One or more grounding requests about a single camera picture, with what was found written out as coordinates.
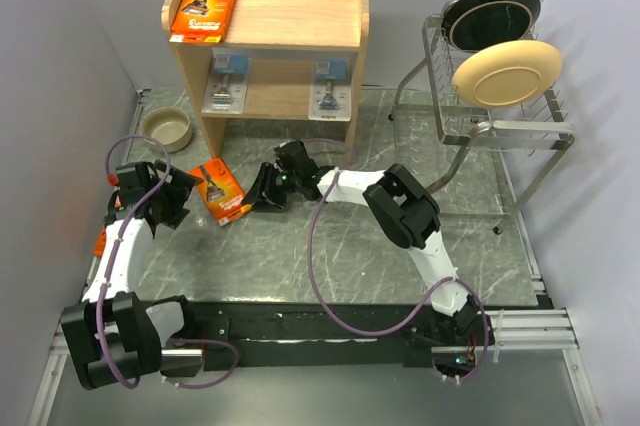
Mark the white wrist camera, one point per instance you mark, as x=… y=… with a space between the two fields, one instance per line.
x=291 y=155
x=123 y=192

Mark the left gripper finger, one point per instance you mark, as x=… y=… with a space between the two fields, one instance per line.
x=167 y=214
x=176 y=177

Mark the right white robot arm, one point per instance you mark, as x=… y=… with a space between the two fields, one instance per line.
x=406 y=213

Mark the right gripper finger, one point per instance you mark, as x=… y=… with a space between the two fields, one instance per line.
x=258 y=194
x=266 y=205

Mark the beige plate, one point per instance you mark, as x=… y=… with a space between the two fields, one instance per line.
x=508 y=74

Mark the wooden two-tier shelf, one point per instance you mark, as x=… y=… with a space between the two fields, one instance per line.
x=284 y=39

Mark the hidden orange razor box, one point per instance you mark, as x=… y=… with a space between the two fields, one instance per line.
x=100 y=244

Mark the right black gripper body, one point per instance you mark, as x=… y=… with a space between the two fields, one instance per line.
x=285 y=185

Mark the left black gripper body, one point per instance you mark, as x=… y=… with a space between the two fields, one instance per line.
x=167 y=193

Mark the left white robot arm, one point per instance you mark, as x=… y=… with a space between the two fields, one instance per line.
x=120 y=271

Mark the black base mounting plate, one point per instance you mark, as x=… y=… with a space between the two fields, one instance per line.
x=252 y=335

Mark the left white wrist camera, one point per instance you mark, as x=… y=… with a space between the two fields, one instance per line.
x=123 y=192

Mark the metal dish rack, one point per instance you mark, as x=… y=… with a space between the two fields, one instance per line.
x=480 y=164

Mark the aluminium rail frame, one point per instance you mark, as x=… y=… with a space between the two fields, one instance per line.
x=533 y=376

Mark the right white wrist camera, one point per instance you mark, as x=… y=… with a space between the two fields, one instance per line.
x=291 y=155

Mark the blue razor blister pack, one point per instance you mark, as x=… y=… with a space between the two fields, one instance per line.
x=330 y=91
x=227 y=85

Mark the beige ceramic bowl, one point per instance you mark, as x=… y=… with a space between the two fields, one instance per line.
x=171 y=126

